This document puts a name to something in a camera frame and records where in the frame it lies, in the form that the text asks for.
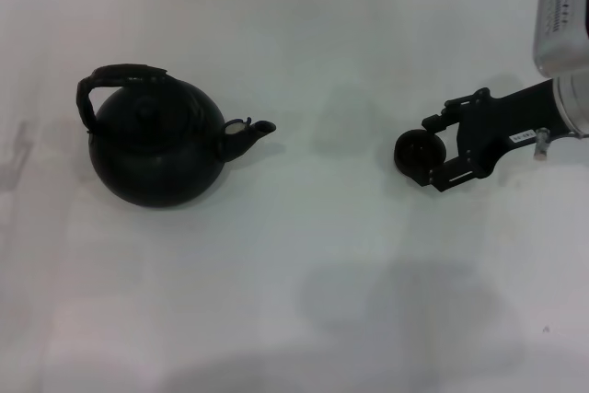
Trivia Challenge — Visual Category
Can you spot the small dark round teacup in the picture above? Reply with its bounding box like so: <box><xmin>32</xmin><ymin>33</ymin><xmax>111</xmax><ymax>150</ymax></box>
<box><xmin>393</xmin><ymin>128</ymin><xmax>447</xmax><ymax>180</ymax></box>

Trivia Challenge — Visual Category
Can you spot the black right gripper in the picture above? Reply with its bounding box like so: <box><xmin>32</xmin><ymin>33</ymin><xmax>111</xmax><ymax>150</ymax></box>
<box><xmin>416</xmin><ymin>78</ymin><xmax>565</xmax><ymax>194</ymax></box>

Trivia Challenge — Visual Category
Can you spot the black round teapot with handle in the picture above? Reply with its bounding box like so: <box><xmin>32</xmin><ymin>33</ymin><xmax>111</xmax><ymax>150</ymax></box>
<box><xmin>73</xmin><ymin>63</ymin><xmax>278</xmax><ymax>209</ymax></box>

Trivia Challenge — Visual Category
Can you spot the silver cable connector plug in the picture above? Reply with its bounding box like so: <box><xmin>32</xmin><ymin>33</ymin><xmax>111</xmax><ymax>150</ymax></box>
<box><xmin>532</xmin><ymin>127</ymin><xmax>552</xmax><ymax>160</ymax></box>

